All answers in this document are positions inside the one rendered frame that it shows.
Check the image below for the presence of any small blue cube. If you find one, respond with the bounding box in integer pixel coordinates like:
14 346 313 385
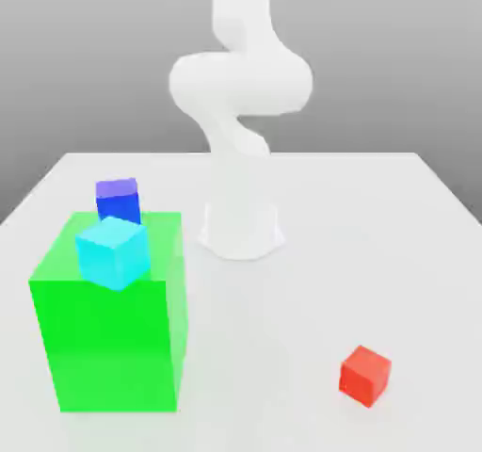
94 177 142 226

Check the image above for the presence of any small cyan cube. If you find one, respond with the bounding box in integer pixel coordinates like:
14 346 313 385
74 216 153 292

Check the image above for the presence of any small red cube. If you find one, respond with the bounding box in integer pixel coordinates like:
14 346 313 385
338 345 393 410

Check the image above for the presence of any large green box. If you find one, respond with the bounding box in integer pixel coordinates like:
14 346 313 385
28 211 188 413

